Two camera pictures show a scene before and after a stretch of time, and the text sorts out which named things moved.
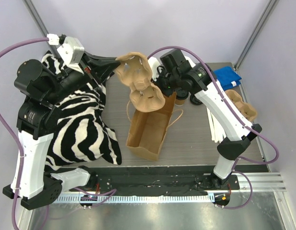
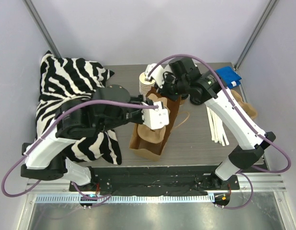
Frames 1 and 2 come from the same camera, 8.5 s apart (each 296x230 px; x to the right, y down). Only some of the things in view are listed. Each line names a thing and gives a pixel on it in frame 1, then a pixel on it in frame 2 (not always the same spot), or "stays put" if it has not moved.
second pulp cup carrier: x=247 y=109 stays put
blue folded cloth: x=226 y=77 stays put
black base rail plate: x=166 y=180 stays put
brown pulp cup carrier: x=134 y=69 to x=154 y=136
